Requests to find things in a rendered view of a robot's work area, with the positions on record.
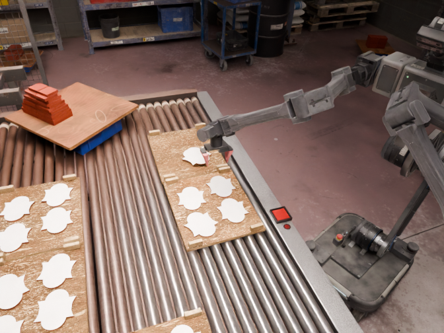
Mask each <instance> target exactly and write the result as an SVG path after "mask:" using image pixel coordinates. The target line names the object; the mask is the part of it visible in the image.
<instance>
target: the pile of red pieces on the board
mask: <svg viewBox="0 0 444 333"><path fill-rule="evenodd" d="M25 93H26V94H24V97H25V98H24V99H23V103H22V107H21V108H22V110H23V112H25V113H27V114H29V115H31V116H34V117H35V118H39V119H40V120H42V121H45V122H47V123H49V124H51V125H53V126H55V125H57V124H59V123H61V122H62V121H64V120H66V119H68V118H70V117H72V116H73V114H72V111H71V109H70V107H69V106H68V104H67V103H65V99H62V98H61V95H60V94H58V90H57V89H54V88H52V87H49V86H47V85H44V84H42V83H37V84H35V85H32V86H31V87H29V88H28V89H27V90H25Z"/></svg>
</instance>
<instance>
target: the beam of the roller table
mask: <svg viewBox="0 0 444 333"><path fill-rule="evenodd" d="M197 95H198V101H199V104H200V105H201V107H202V108H203V111H204V112H205V114H206V116H207V117H208V119H209V121H210V122H213V121H216V119H218V118H220V117H223V115H222V114H221V113H220V111H219V109H218V108H217V107H216V105H215V103H214V101H213V100H212V99H211V97H210V96H209V94H208V93H207V91H203V92H197ZM223 141H226V143H227V144H228V145H230V146H231V147H232V148H233V153H232V155H231V158H232V160H233V161H234V163H235V164H236V166H237V168H238V170H239V172H240V173H241V175H242V177H243V178H244V180H245V182H246V183H247V185H248V187H249V188H250V190H251V192H252V194H253V195H254V197H255V198H256V201H257V202H258V204H259V206H260V207H261V209H262V211H263V212H264V214H265V216H266V217H267V219H268V221H269V222H270V224H271V226H272V228H273V229H274V231H275V232H276V235H277V236H278V238H279V239H280V241H281V243H282V245H283V246H284V248H285V249H286V251H287V253H288V255H289V257H290V258H291V260H292V261H293V263H294V265H295V267H296V268H297V270H298V272H299V273H300V275H301V277H302V278H303V280H304V282H305V283H306V285H307V287H308V288H309V291H310V292H311V294H312V295H313V297H314V299H315V301H316V302H317V304H318V306H319V307H320V309H321V311H322V313H323V314H324V316H325V317H326V319H327V321H328V323H329V325H330V326H331V328H332V329H333V331H334V333H364V332H363V331H362V329H361V327H360V326H359V325H358V323H357V321H356V319H355V318H354V317H353V315H352V314H351V312H350V310H349V309H348V308H347V306H346V304H345V303H344V301H343V300H342V298H341V297H340V295H339V294H338V292H337V291H336V289H335V287H334V286H333V285H332V283H331V281H330V280H329V279H328V276H327V275H326V274H325V272H324V270H323V269H322V268H321V266H320V264H319V263H318V261H317V260H316V258H315V257H314V255H313V254H312V252H311V251H310V249H309V248H308V246H307V244H306V243H305V241H304V240H303V238H302V237H301V235H300V234H299V232H298V230H297V229H296V228H295V226H294V224H293V223H292V222H291V221H286V222H283V223H278V224H276V222H275V221H274V219H273V217H272V216H271V214H270V209H274V208H277V207H281V204H280V203H279V202H278V200H277V198H276V197H275V196H274V194H273V192H272V191H271V189H270V187H269V186H268V185H267V183H266V181H265V180H264V179H263V177H262V175H261V174H260V172H259V171H258V169H257V168H256V166H255V165H254V163H253V162H252V160H251V158H250V157H249V156H248V154H247V152H246V151H245V150H244V148H243V146H242V145H241V143H240V141H239V140H238V139H237V137H236V135H232V136H229V137H226V136H224V137H223ZM285 224H289V225H290V226H291V228H290V229H285V228H284V227H283V226H284V225H285Z"/></svg>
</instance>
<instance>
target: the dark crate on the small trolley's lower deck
mask: <svg viewBox="0 0 444 333"><path fill-rule="evenodd" d="M225 35H228V36H226V37H225V49H226V50H228V51H230V52H233V51H237V50H243V49H247V46H248V38H247V37H246V36H243V35H242V34H240V33H239V32H237V31H236V30H226V31H225ZM216 42H217V43H218V44H219V45H222V31H221V32H216Z"/></svg>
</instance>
